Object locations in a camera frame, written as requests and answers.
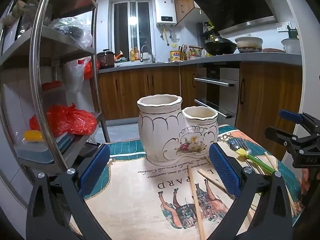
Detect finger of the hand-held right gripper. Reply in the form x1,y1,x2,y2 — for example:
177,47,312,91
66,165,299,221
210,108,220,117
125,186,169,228
279,109,320,140
265,126,320,168

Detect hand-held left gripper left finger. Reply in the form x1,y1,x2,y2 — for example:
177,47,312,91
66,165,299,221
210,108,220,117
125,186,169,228
26,144,112,240

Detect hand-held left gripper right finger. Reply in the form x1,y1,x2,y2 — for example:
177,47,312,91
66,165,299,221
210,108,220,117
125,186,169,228
208,142,293,240

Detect white floral ceramic utensil holder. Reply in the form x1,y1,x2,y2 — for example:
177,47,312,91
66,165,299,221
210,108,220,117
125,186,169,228
137,94,219,167

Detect person's right hand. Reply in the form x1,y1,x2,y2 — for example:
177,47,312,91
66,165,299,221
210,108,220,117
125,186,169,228
301,168,310,196

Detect metal fork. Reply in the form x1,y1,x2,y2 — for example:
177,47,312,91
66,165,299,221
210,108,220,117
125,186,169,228
235,136,265,175

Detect large red plastic bag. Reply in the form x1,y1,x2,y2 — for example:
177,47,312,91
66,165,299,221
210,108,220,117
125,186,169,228
29,103,98,137

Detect printed horse tablecloth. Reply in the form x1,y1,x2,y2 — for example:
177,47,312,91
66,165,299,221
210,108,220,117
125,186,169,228
70,124,304,240

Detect plastic container with yellow lid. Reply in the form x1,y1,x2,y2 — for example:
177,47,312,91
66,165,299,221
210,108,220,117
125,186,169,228
15,129,54,164

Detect white metal bowl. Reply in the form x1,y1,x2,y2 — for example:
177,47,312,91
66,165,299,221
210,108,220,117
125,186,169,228
281,38,301,55

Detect grey countertop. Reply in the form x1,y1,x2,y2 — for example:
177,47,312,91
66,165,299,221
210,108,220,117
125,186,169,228
98,52,303,74

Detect built-in oven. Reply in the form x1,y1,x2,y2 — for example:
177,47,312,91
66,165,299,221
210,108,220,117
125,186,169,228
194,66,240,120

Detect white clay pot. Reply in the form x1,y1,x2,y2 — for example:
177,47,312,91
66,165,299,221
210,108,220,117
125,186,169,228
234,36,263,53

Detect wooden base cabinets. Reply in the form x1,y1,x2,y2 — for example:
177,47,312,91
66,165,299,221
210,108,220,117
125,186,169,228
98,62,303,160

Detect white plastic bag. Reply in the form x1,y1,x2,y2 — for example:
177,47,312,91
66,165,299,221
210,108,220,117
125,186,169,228
62,56,87,93

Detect black wok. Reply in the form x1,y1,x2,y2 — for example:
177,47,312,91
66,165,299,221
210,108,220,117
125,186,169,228
189,36,237,56

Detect small red plastic bag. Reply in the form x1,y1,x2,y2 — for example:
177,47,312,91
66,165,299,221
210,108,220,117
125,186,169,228
78,56,100,80

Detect dark pressure cooker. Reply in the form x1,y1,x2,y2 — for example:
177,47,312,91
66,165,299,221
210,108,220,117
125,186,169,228
97,49,116,70

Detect knife and scissors holder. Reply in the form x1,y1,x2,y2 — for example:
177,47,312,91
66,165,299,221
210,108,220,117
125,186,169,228
178,44,188,61

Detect yellow bottles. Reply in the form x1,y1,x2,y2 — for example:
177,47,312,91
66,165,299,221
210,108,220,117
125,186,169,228
129,46,140,62

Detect black range hood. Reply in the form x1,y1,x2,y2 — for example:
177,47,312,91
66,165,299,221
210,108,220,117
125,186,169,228
192,0,278,34

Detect metal faucet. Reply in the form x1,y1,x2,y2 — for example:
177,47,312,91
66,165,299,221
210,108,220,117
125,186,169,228
140,44,155,63

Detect metal shelf rack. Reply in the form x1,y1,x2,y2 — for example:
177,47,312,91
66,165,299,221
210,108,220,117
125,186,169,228
0,0,110,180

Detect clear plastic bag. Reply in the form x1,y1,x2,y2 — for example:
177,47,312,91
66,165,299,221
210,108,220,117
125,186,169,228
49,17,93,49

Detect kitchen window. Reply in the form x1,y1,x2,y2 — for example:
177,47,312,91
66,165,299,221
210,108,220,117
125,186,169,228
111,0,153,62

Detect white water heater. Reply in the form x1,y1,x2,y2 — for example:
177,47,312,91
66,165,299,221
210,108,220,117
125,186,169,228
155,0,177,27

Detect green handled yellow spoon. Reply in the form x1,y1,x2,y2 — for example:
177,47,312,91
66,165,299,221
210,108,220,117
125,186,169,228
235,148,278,176

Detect wall power outlet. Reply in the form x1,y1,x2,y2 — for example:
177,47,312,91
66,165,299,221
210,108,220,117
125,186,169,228
276,22,292,32

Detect black wall spice rack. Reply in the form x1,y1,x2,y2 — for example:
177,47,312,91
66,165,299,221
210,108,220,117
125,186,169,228
196,21,219,40

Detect wooden wall cabinets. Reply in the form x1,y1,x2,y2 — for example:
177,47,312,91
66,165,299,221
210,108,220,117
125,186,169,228
172,0,209,27

